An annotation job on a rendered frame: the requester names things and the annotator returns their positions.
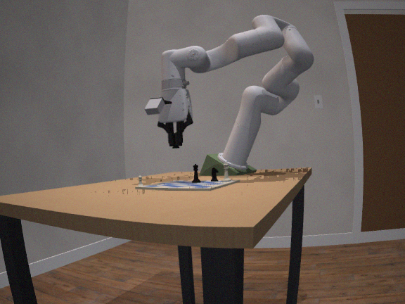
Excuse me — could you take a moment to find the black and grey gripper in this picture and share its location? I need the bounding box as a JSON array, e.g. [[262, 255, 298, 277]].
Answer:
[[157, 87, 193, 146]]

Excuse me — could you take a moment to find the blue and white chessboard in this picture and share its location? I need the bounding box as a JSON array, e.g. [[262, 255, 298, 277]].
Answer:
[[135, 180, 240, 191]]

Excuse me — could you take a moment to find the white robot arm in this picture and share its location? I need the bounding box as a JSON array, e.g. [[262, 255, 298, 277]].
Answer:
[[161, 15, 314, 170]]

